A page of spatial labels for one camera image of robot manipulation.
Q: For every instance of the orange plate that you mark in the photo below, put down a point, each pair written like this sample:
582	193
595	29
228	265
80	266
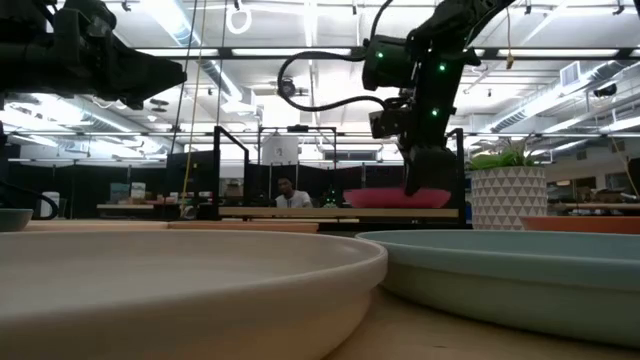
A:
585	225

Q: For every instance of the black background rig frame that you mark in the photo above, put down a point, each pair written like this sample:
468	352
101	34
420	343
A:
297	129

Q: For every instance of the light teal plate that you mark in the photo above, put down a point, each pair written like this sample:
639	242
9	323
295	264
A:
500	280

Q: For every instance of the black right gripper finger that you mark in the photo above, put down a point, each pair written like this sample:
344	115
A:
442	167
417	170

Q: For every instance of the green succulent plant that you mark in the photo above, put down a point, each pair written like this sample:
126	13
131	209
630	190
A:
495	160

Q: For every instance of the small green christmas tree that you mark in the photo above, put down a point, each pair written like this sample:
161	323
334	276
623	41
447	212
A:
330	200

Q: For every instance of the white jug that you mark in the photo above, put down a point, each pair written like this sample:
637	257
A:
50	204

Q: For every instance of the pale grey plate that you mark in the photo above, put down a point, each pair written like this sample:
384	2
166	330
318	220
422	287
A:
175	300

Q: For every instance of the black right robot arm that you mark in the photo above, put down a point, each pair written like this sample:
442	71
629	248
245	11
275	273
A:
450	20

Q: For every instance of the white patterned plant pot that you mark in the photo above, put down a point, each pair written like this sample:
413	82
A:
507	200

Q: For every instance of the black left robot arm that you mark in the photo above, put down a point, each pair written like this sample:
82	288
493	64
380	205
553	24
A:
40	55

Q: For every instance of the white hanging sign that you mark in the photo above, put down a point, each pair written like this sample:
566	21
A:
280	150

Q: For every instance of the peach plate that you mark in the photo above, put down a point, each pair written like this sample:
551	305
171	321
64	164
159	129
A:
95	225

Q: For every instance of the person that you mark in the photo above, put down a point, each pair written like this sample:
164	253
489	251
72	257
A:
294	200

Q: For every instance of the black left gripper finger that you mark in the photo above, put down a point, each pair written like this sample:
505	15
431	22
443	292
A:
167	77

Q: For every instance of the dark teal plate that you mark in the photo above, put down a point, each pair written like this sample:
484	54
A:
14	220

